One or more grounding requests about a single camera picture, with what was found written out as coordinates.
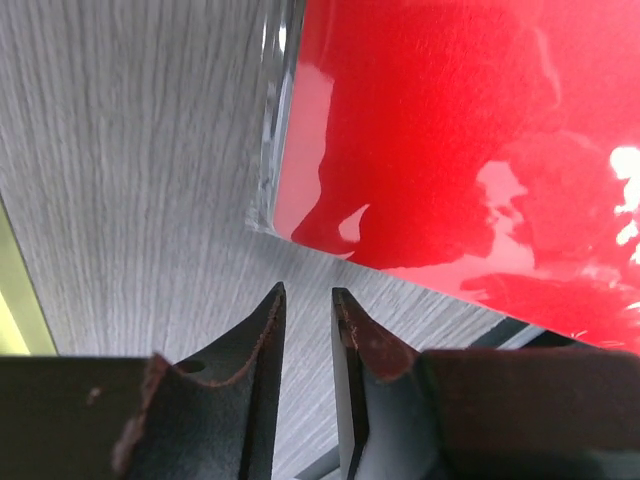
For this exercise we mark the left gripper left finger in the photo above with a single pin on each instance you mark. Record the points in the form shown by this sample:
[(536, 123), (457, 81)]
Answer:
[(210, 416)]

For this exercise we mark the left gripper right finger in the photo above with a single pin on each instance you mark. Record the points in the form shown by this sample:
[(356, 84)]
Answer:
[(533, 413)]

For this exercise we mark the green metal drawer cabinet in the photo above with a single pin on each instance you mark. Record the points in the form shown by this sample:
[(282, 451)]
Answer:
[(24, 330)]

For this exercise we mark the red A4 folder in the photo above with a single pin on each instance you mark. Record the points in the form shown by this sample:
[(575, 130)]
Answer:
[(486, 150)]

